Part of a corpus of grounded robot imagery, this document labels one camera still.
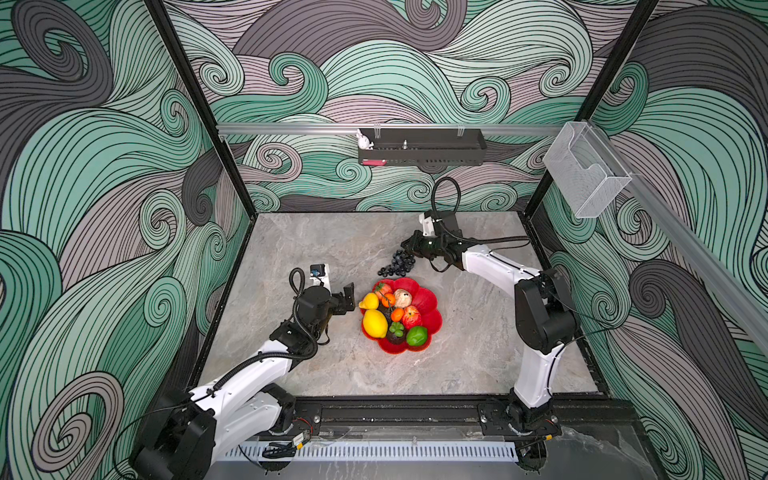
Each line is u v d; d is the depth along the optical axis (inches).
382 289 35.9
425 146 37.6
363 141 33.6
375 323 33.0
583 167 31.2
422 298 36.5
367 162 35.4
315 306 23.7
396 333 32.7
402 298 34.5
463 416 29.5
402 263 36.3
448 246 28.7
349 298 29.5
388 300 33.9
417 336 32.2
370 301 34.5
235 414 16.7
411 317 33.6
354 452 29.9
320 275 27.9
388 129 37.2
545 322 19.7
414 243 32.6
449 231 28.6
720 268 21.8
